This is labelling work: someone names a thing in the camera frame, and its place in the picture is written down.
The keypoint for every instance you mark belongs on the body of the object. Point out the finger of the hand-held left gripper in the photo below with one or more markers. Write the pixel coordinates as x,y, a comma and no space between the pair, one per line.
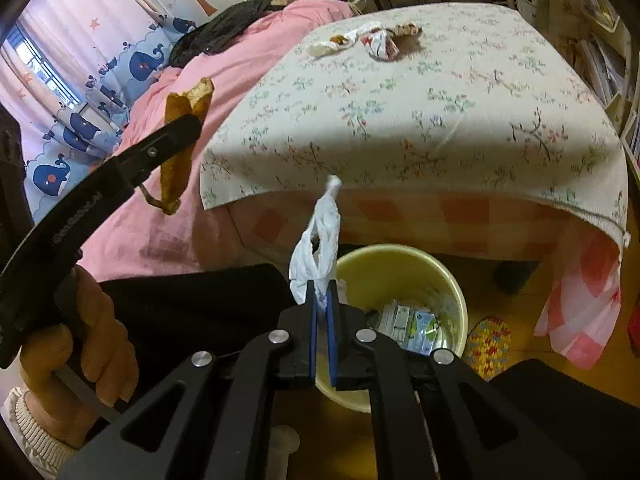
160,145

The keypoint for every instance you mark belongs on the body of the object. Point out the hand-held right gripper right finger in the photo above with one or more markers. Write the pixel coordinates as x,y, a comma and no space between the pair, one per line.
332,345

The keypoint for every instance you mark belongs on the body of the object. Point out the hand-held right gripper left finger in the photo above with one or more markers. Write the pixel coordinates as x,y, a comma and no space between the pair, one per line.
313,340

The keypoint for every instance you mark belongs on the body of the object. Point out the long brown fruit peel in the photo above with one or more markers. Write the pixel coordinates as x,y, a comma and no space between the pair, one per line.
175,175

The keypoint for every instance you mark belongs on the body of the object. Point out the blue white drink carton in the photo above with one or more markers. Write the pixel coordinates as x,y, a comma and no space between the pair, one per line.
420,330

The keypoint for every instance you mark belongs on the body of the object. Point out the yellow plastic bin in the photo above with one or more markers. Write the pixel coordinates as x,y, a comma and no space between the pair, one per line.
380,265

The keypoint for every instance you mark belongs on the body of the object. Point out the white tissue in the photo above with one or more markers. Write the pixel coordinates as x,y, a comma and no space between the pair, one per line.
325,225

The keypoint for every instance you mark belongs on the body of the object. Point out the person's left forearm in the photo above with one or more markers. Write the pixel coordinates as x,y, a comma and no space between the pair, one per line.
30,435

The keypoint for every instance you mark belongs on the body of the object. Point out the person's left hand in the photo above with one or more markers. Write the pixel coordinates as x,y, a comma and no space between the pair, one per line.
107,350

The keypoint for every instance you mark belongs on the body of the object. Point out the pink blanket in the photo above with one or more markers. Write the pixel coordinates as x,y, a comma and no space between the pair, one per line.
150,240

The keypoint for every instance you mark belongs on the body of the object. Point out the pink whale print curtain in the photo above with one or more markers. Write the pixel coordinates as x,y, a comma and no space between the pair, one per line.
60,110

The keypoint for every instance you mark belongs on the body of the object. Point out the person's black trousers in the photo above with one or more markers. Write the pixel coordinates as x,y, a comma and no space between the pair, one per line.
200,310

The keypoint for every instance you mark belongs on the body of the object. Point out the black jacket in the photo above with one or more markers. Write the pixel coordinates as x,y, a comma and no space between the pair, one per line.
225,25

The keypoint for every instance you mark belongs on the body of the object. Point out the colourful patterned slipper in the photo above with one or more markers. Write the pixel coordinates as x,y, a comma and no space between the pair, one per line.
487,347

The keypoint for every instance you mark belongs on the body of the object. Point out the crumpled wrappers on bed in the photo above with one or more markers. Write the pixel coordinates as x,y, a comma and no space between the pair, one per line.
320,47

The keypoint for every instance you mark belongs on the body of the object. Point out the small orange peel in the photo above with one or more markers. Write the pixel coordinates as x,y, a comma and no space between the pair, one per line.
340,40

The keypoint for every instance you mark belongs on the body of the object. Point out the red snack wrapper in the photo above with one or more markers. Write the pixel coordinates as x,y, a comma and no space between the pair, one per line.
380,45

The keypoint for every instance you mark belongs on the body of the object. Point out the floral tablecloth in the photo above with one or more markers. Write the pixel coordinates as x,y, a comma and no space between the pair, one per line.
400,110

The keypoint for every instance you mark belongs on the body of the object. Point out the curled brown fruit peel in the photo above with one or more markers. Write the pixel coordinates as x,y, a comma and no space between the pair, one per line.
407,30

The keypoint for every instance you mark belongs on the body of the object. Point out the white bookshelf with books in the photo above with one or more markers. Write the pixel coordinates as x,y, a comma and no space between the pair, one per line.
610,75

